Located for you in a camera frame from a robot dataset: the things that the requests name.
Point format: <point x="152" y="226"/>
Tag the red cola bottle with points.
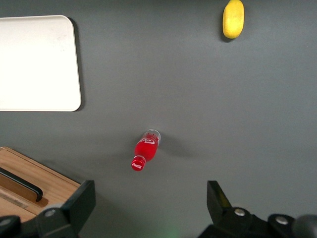
<point x="146" y="150"/>

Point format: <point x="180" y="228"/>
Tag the wooden closed drawer front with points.
<point x="57" y="184"/>

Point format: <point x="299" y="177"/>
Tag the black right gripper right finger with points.
<point x="230" y="220"/>

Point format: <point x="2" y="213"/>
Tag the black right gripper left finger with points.
<point x="64" y="218"/>

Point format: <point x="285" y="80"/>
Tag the wooden drawer cabinet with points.
<point x="62" y="186"/>

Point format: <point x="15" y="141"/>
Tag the cream rectangular tray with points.
<point x="37" y="64"/>

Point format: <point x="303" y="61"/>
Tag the yellow lemon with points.
<point x="233" y="19"/>

